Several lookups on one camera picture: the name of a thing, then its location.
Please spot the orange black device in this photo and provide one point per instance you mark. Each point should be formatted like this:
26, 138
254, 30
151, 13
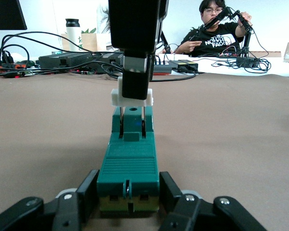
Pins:
16, 65

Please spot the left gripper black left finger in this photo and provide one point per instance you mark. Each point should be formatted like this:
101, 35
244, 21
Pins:
67, 211

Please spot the large black power box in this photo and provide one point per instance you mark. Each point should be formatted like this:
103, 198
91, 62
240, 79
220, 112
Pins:
62, 60

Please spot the wooden planter box with plant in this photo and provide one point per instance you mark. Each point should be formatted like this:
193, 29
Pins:
91, 42

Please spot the black monitor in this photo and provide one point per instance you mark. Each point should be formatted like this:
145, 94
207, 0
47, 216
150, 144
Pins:
7, 14

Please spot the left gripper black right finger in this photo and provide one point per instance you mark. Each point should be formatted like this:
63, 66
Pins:
194, 214

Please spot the black leader arm with base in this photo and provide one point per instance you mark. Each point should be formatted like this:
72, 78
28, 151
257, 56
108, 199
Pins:
247, 41

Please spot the brown paper table cover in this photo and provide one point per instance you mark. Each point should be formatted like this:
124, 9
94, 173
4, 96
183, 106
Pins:
38, 132

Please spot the small green digital display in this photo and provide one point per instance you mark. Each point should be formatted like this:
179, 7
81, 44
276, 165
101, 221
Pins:
58, 52

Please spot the person in white jacket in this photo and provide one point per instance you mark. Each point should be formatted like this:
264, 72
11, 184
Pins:
101, 14

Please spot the white thermos black lid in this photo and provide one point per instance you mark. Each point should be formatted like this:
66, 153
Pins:
73, 38

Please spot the black hub red base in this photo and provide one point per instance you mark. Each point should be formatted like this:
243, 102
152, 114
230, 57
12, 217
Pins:
162, 69

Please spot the person in black t-shirt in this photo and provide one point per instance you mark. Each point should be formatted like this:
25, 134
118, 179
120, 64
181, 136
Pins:
214, 43

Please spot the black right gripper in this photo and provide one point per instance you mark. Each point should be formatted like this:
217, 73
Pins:
134, 24

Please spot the green rail terminal block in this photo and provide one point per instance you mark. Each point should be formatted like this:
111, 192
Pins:
129, 166

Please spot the black power adapter brick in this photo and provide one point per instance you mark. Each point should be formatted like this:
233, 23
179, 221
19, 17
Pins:
176, 63
191, 64

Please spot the brown wooden strip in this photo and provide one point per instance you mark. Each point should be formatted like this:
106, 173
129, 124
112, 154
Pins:
267, 54

